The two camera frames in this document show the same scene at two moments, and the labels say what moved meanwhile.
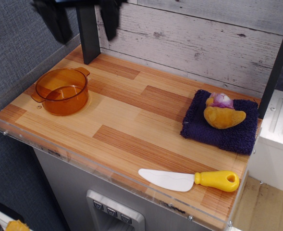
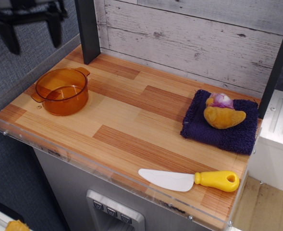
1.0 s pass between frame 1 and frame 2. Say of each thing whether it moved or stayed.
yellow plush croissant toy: stayed
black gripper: moved
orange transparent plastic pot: stayed
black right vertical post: stayed
